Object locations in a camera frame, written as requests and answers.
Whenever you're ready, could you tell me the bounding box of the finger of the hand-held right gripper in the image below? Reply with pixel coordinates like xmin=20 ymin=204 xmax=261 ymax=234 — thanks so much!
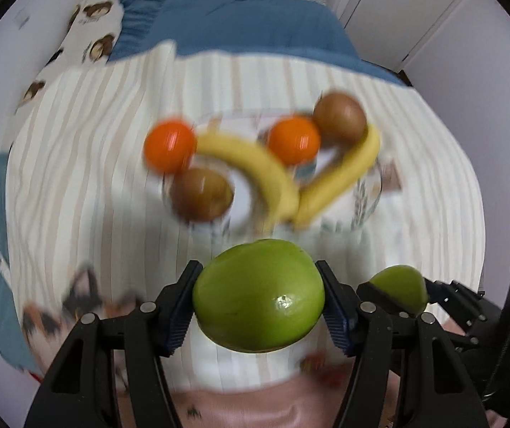
xmin=357 ymin=282 xmax=418 ymax=322
xmin=423 ymin=277 xmax=488 ymax=351

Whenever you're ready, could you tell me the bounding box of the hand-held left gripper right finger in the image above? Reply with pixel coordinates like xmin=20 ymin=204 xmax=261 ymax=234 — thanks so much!
xmin=315 ymin=259 xmax=490 ymax=428

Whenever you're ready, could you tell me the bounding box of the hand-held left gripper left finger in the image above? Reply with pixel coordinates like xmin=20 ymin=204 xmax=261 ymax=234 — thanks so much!
xmin=24 ymin=259 xmax=204 ymax=428

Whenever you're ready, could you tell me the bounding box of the green apple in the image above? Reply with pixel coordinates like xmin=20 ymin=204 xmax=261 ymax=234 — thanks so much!
xmin=369 ymin=265 xmax=429 ymax=315
xmin=192 ymin=239 xmax=326 ymax=352

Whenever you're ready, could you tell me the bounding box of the straight yellow banana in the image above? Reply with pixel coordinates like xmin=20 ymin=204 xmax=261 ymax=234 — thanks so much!
xmin=294 ymin=124 xmax=381 ymax=228

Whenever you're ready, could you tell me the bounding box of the brown round fruit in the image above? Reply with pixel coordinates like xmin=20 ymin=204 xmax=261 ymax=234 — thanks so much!
xmin=169 ymin=167 xmax=234 ymax=223
xmin=312 ymin=92 xmax=368 ymax=146

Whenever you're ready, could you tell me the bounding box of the floral oval plate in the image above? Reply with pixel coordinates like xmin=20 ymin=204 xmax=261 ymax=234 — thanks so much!
xmin=161 ymin=111 xmax=383 ymax=235

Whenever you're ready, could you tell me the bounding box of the orange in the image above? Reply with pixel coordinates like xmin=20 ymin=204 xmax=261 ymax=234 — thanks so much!
xmin=143 ymin=119 xmax=196 ymax=174
xmin=267 ymin=117 xmax=321 ymax=165

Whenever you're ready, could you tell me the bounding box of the curved yellow banana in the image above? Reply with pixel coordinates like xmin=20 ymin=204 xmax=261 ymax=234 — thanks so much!
xmin=195 ymin=133 xmax=300 ymax=226

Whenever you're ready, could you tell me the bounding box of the striped beige blanket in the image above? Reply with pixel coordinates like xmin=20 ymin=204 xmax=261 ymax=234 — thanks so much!
xmin=7 ymin=40 xmax=485 ymax=428

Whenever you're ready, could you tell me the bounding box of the white door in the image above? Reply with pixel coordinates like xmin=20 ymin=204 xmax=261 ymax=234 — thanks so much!
xmin=340 ymin=0 xmax=474 ymax=72

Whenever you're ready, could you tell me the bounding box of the blue pillow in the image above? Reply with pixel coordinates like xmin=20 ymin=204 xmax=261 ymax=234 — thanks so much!
xmin=108 ymin=0 xmax=405 ymax=85

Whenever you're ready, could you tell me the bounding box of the bear print pillow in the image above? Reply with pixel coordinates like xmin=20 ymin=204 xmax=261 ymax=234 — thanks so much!
xmin=14 ymin=0 xmax=124 ymax=114

